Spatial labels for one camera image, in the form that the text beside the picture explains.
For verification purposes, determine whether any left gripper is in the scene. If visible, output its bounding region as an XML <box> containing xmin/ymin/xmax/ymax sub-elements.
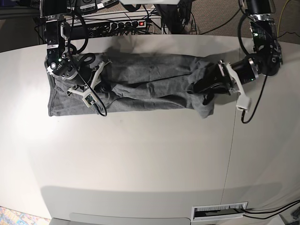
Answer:
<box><xmin>192</xmin><ymin>60</ymin><xmax>233</xmax><ymax>105</ymax></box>

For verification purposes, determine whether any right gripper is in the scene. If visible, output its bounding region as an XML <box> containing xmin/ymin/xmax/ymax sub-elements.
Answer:
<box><xmin>67</xmin><ymin>53</ymin><xmax>110</xmax><ymax>92</ymax></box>

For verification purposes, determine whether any grey T-shirt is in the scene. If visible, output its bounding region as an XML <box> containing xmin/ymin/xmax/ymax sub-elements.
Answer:
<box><xmin>47</xmin><ymin>45</ymin><xmax>225</xmax><ymax>120</ymax></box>

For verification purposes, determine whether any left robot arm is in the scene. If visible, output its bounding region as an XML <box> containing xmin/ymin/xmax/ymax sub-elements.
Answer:
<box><xmin>192</xmin><ymin>0</ymin><xmax>283</xmax><ymax>105</ymax></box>

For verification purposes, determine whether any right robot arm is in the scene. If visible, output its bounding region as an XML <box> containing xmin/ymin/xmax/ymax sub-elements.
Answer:
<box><xmin>40</xmin><ymin>0</ymin><xmax>99</xmax><ymax>93</ymax></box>

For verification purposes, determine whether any black power strip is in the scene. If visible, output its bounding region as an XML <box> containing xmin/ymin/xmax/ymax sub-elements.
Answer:
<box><xmin>103</xmin><ymin>20</ymin><xmax>148</xmax><ymax>34</ymax></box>

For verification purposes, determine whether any black foot pedal middle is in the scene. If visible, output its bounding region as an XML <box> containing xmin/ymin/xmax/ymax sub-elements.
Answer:
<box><xmin>79</xmin><ymin>0</ymin><xmax>97</xmax><ymax>12</ymax></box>

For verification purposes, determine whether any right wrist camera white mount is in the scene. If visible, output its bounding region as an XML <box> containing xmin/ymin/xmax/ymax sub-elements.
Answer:
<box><xmin>67</xmin><ymin>60</ymin><xmax>111</xmax><ymax>116</ymax></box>

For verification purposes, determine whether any table cable grommet slot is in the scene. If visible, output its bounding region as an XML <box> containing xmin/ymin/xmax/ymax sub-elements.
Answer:
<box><xmin>191</xmin><ymin>202</ymin><xmax>248</xmax><ymax>222</ymax></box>

